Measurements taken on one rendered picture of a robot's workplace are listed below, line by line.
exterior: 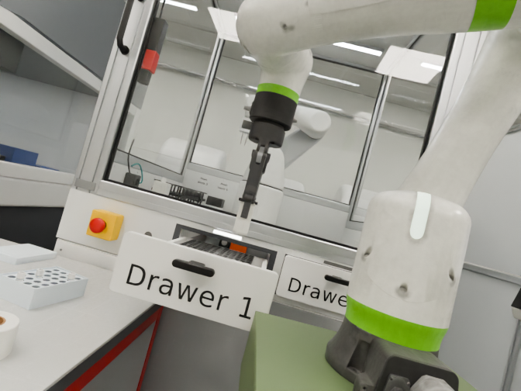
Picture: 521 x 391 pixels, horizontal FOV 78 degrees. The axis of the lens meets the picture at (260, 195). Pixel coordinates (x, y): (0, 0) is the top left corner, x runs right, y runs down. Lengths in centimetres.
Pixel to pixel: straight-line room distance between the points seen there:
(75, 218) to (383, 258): 85
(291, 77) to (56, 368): 61
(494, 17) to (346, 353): 49
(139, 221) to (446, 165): 76
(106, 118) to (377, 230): 83
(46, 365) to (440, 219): 53
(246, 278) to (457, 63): 84
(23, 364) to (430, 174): 66
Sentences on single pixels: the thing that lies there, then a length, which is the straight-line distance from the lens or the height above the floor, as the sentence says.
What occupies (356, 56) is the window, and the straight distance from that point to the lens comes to 105.
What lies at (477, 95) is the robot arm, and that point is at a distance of 68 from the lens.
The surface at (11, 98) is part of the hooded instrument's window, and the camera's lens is 138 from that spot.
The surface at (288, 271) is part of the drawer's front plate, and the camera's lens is 90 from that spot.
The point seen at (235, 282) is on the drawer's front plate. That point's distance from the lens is 60.
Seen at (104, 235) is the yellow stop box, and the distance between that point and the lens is 97.
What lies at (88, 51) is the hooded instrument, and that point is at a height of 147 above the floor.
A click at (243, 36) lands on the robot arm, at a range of 61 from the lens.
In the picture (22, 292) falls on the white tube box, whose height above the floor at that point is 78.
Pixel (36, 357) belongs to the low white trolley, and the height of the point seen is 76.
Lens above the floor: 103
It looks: 2 degrees up
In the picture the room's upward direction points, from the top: 15 degrees clockwise
